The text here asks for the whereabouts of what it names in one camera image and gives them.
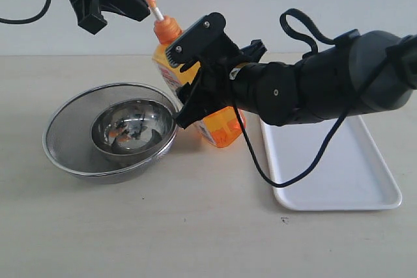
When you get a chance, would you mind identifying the small stainless steel bowl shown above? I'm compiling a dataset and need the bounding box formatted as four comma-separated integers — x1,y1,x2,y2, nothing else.
90,98,175,165

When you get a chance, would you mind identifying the white rectangular plastic tray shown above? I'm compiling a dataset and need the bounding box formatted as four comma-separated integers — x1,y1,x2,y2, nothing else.
261,116,403,212

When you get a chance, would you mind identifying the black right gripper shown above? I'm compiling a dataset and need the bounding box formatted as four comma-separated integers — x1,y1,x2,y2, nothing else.
175,38,268,130

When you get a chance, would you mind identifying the steel mesh colander basket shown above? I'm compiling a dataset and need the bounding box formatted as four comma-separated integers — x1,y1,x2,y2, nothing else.
42,82,179,184

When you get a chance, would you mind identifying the orange pump soap bottle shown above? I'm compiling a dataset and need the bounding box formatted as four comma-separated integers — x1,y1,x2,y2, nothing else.
146,0,242,148

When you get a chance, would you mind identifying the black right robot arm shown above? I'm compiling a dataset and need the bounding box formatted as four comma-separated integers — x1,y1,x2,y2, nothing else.
175,31,416,128

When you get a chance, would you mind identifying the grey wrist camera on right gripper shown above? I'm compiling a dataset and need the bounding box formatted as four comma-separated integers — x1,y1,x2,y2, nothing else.
165,12,226,68

